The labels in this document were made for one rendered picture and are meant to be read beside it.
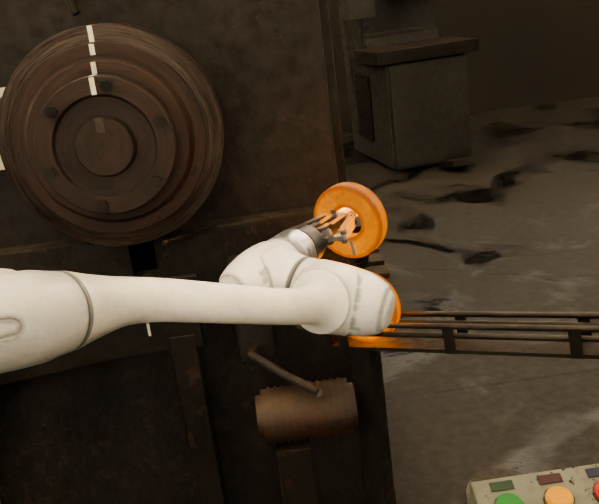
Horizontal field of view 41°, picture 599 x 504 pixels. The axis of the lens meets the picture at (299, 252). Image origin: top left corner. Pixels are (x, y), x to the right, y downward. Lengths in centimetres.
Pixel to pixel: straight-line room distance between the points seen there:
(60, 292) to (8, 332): 8
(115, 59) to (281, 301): 73
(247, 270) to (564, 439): 149
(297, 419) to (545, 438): 102
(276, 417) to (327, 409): 11
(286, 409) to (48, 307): 94
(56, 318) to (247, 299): 31
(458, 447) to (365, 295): 134
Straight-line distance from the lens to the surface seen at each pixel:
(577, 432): 260
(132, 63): 168
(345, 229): 149
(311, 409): 176
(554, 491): 129
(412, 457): 248
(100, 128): 164
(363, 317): 123
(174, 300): 108
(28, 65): 175
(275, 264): 130
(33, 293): 91
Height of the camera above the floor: 136
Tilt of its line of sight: 18 degrees down
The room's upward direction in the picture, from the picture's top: 7 degrees counter-clockwise
